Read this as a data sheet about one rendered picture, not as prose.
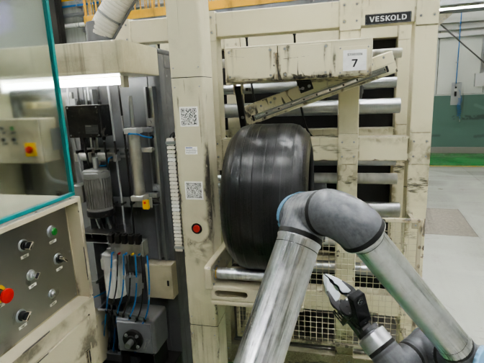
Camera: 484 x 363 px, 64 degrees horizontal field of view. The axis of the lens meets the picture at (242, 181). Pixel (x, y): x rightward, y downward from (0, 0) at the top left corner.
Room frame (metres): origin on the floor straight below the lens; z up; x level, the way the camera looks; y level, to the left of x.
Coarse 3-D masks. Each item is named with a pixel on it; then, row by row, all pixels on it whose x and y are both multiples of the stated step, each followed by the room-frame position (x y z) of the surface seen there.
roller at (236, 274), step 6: (216, 270) 1.41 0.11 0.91; (222, 270) 1.40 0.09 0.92; (228, 270) 1.39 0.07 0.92; (234, 270) 1.39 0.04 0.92; (240, 270) 1.39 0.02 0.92; (246, 270) 1.38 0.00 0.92; (252, 270) 1.38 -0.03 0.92; (258, 270) 1.38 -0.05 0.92; (264, 270) 1.37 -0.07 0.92; (216, 276) 1.40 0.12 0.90; (222, 276) 1.39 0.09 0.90; (228, 276) 1.38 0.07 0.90; (234, 276) 1.38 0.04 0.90; (240, 276) 1.37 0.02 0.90; (246, 276) 1.37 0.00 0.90; (252, 276) 1.36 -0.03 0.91; (258, 276) 1.36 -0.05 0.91
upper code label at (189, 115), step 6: (180, 108) 1.50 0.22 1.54; (186, 108) 1.50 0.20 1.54; (192, 108) 1.49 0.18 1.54; (180, 114) 1.50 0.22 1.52; (186, 114) 1.50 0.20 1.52; (192, 114) 1.49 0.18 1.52; (180, 120) 1.50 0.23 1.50; (186, 120) 1.50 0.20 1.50; (192, 120) 1.49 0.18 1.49; (198, 120) 1.48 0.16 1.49; (186, 126) 1.50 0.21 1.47; (192, 126) 1.49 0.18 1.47
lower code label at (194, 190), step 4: (184, 184) 1.50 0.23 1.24; (188, 184) 1.50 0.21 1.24; (192, 184) 1.49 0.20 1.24; (196, 184) 1.49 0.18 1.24; (200, 184) 1.49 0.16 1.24; (188, 188) 1.50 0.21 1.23; (192, 188) 1.49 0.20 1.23; (196, 188) 1.49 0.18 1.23; (200, 188) 1.49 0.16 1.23; (188, 192) 1.50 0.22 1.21; (192, 192) 1.49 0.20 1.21; (196, 192) 1.49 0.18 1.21; (200, 192) 1.49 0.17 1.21; (188, 196) 1.50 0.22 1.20; (192, 196) 1.50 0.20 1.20; (196, 196) 1.49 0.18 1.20; (200, 196) 1.49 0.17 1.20
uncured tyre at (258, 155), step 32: (256, 128) 1.44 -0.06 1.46; (288, 128) 1.41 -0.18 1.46; (224, 160) 1.36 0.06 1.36; (256, 160) 1.29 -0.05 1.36; (288, 160) 1.27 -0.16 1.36; (224, 192) 1.29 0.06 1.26; (256, 192) 1.24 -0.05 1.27; (288, 192) 1.22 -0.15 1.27; (224, 224) 1.28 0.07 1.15; (256, 224) 1.23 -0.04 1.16; (256, 256) 1.27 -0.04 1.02
